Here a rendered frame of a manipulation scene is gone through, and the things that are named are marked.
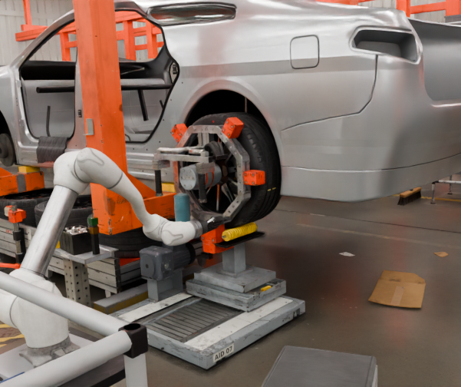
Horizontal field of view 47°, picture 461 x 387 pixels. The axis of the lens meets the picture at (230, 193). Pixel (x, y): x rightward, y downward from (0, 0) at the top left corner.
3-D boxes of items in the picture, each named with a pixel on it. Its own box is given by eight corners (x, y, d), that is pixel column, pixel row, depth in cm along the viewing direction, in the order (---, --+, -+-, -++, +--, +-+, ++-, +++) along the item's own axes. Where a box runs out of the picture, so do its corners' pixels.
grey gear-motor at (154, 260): (209, 286, 339) (206, 233, 333) (159, 308, 309) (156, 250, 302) (190, 281, 351) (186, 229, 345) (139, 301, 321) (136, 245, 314)
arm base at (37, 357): (39, 373, 186) (37, 358, 185) (18, 355, 203) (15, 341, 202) (87, 353, 197) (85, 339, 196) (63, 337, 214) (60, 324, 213)
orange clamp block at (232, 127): (238, 137, 286) (245, 124, 281) (228, 139, 280) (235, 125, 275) (229, 130, 289) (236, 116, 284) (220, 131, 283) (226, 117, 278)
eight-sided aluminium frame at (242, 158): (252, 226, 288) (248, 124, 278) (245, 228, 283) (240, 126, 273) (183, 214, 324) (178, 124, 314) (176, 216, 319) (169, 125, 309)
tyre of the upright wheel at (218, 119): (248, 242, 327) (307, 168, 288) (222, 252, 309) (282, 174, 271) (189, 166, 350) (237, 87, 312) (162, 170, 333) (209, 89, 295)
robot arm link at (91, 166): (127, 165, 224) (108, 165, 233) (97, 139, 212) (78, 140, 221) (113, 191, 219) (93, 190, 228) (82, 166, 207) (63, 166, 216)
